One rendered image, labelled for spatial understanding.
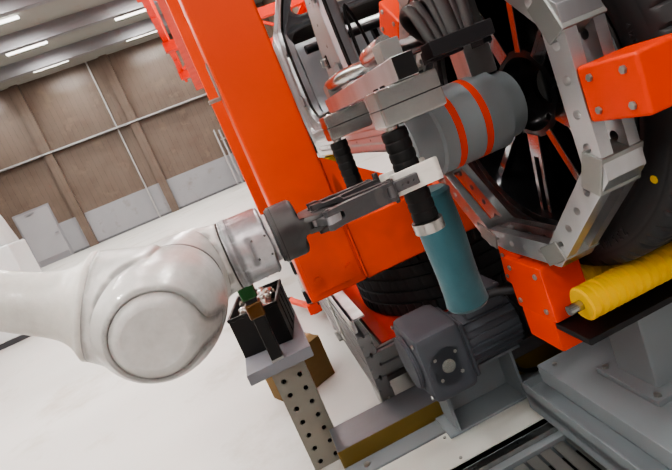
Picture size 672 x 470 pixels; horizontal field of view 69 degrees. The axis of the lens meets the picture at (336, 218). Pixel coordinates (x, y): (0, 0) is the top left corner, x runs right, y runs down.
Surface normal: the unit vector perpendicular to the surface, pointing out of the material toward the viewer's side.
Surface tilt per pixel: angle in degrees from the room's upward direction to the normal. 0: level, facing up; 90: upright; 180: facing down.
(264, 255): 90
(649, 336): 90
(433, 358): 90
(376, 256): 90
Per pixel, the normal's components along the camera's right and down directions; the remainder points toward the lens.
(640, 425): -0.37, -0.91
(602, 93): -0.90, 0.40
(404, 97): 0.22, 0.11
